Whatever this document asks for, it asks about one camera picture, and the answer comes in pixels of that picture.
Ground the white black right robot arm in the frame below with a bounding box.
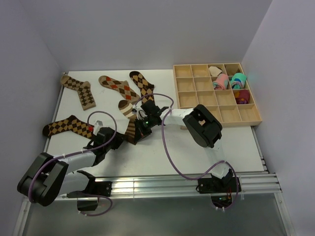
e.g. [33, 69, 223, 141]
[134, 101, 236, 192]

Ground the brown yellow argyle sock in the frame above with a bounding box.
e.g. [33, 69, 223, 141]
[42, 115, 94, 140]

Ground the dark brown tan argyle sock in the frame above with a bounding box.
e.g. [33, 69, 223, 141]
[129, 71, 155, 105]

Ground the tan orange argyle sock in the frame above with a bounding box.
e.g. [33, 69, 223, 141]
[98, 75, 140, 104]

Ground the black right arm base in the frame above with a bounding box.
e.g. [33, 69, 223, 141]
[196, 169, 242, 208]

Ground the brown tan striped sock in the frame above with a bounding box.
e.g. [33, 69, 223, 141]
[118, 100, 137, 145]

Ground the cream rolled sock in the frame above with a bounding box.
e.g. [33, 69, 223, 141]
[209, 66, 222, 77]

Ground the teal rolled sock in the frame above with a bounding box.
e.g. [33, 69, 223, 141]
[230, 73, 247, 89]

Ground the pink rolled sock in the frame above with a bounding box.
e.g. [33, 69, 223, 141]
[213, 73, 229, 90]

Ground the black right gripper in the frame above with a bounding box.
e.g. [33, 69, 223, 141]
[134, 115, 156, 143]

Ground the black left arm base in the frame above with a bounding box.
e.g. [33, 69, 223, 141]
[66, 181, 113, 212]

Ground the wooden compartment organizer box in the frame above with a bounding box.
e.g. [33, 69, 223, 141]
[173, 63, 262, 127]

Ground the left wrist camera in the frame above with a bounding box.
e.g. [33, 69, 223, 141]
[89, 120, 103, 135]

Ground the maroon rolled sock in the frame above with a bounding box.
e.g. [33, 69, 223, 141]
[234, 89, 250, 104]

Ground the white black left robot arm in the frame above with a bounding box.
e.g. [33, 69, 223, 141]
[17, 127, 126, 207]

